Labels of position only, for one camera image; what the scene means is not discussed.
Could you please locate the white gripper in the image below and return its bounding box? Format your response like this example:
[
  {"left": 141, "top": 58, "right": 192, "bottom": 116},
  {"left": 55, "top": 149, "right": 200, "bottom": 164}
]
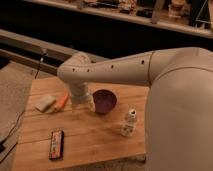
[{"left": 70, "top": 93, "right": 95, "bottom": 112}]

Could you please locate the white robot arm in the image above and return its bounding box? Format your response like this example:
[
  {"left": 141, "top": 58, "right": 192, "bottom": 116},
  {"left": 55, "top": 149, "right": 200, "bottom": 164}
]
[{"left": 57, "top": 47, "right": 213, "bottom": 171}]

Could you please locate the clear plastic bottle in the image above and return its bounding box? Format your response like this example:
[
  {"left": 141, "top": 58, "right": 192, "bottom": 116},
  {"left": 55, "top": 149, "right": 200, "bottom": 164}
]
[{"left": 121, "top": 108, "right": 137, "bottom": 137}]

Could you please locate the dark purple bowl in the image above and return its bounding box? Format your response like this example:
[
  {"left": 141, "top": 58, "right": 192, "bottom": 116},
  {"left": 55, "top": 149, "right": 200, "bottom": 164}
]
[{"left": 93, "top": 89, "right": 117, "bottom": 114}]

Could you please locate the orange carrot toy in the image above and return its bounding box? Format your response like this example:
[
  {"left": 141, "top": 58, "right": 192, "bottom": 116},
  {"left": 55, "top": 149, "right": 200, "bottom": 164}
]
[{"left": 51, "top": 93, "right": 69, "bottom": 113}]

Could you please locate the beige sponge block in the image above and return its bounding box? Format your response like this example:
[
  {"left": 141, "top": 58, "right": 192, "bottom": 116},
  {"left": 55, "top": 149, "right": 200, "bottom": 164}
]
[{"left": 35, "top": 95, "right": 56, "bottom": 112}]

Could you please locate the wooden table board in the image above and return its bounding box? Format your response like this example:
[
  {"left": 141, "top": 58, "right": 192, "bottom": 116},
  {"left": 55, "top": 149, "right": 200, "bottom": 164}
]
[{"left": 12, "top": 77, "right": 148, "bottom": 171}]

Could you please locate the wooden shelf with clutter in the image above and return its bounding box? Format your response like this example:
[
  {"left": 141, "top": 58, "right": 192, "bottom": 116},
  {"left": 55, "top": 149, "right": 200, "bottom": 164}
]
[{"left": 25, "top": 0, "right": 213, "bottom": 40}]

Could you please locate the black cable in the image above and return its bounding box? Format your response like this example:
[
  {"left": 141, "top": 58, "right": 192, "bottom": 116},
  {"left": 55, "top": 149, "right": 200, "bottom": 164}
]
[{"left": 0, "top": 49, "right": 48, "bottom": 154}]

